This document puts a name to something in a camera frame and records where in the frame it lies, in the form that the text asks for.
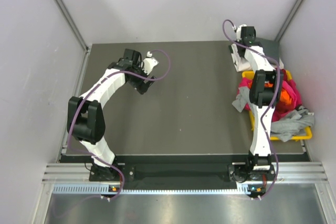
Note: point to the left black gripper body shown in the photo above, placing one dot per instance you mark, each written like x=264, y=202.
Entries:
x=137, y=82

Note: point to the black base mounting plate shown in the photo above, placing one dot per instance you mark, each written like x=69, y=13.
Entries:
x=212, y=171

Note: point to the aluminium corner post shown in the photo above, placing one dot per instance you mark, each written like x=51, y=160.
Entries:
x=288, y=20
x=71, y=23

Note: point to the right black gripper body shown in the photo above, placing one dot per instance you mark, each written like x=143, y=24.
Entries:
x=240, y=53

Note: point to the light grey t shirt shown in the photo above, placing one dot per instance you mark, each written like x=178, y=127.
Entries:
x=286, y=128

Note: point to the dark red t shirt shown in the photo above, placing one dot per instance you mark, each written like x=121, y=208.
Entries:
x=286, y=76

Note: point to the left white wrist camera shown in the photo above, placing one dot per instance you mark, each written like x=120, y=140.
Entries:
x=149, y=63

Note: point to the dark grey t shirt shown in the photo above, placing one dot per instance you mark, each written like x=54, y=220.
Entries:
x=270, y=48

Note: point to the slotted grey cable duct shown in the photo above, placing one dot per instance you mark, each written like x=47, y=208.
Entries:
x=106, y=189

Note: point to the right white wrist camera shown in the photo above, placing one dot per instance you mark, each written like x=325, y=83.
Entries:
x=238, y=31

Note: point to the right aluminium corner post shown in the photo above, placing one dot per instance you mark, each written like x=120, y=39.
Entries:
x=288, y=20

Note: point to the orange t shirt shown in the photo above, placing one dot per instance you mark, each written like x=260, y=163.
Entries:
x=285, y=96

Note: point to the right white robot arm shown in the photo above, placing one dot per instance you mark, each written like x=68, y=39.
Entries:
x=264, y=94

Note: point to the yellow plastic basket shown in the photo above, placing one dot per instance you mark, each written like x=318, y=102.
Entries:
x=307, y=131

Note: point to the folded white t shirt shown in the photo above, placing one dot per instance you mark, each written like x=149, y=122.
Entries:
x=241, y=64

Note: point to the left aluminium corner post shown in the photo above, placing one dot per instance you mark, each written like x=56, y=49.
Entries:
x=71, y=23

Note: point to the pink t shirt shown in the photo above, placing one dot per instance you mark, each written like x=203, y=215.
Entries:
x=281, y=110

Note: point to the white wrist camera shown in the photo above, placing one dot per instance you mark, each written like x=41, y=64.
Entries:
x=238, y=31
x=149, y=63

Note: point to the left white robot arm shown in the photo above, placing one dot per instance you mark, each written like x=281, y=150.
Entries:
x=85, y=119

